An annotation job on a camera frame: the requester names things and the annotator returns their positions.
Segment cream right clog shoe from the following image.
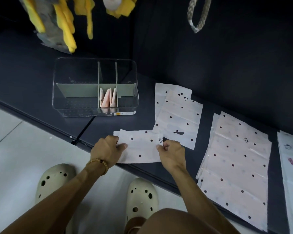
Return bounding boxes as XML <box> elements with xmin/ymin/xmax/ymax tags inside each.
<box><xmin>124</xmin><ymin>177</ymin><xmax>159</xmax><ymax>234</ymax></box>

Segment person's right hand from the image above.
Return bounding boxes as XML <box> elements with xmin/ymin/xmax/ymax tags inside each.
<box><xmin>156</xmin><ymin>139</ymin><xmax>187</xmax><ymax>172</ymax></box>

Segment dark blue sofa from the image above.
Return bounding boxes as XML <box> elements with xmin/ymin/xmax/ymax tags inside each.
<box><xmin>0</xmin><ymin>0</ymin><xmax>293</xmax><ymax>234</ymax></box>

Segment person's left hand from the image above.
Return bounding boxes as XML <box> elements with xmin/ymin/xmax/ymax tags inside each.
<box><xmin>90</xmin><ymin>136</ymin><xmax>128</xmax><ymax>170</ymax></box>

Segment person's left forearm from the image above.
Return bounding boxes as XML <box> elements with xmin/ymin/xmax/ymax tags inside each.
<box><xmin>1</xmin><ymin>162</ymin><xmax>108</xmax><ymax>234</ymax></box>

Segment cream left clog shoe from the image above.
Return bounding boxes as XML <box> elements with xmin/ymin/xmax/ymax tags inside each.
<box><xmin>35</xmin><ymin>163</ymin><xmax>77</xmax><ymax>234</ymax></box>

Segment brown bead bracelet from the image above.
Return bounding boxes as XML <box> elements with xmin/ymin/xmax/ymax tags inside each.
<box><xmin>87</xmin><ymin>158</ymin><xmax>109</xmax><ymax>175</ymax></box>

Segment pink bags row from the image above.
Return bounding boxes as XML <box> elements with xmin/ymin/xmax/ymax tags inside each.
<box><xmin>154</xmin><ymin>83</ymin><xmax>203</xmax><ymax>151</ymax></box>

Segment cream clog shoe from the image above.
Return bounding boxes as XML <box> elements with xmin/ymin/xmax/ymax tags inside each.
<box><xmin>124</xmin><ymin>177</ymin><xmax>159</xmax><ymax>234</ymax></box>
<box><xmin>35</xmin><ymin>163</ymin><xmax>77</xmax><ymax>234</ymax></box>

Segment person's right leg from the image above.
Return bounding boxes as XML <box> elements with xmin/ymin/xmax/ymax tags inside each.
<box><xmin>124</xmin><ymin>208</ymin><xmax>225</xmax><ymax>234</ymax></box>

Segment grey plush toy yellow feet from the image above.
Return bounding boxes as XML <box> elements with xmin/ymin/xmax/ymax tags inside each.
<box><xmin>22</xmin><ymin>0</ymin><xmax>137</xmax><ymax>53</ymax></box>

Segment clear plastic organizer box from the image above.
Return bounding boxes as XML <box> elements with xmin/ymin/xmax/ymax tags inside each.
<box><xmin>52</xmin><ymin>57</ymin><xmax>139</xmax><ymax>118</ymax></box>

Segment stack of polka dot bags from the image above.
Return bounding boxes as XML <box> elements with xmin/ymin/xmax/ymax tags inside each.
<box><xmin>196</xmin><ymin>111</ymin><xmax>273</xmax><ymax>232</ymax></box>

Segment person's right forearm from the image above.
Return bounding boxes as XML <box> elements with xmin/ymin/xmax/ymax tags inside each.
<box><xmin>174</xmin><ymin>165</ymin><xmax>240</xmax><ymax>234</ymax></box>

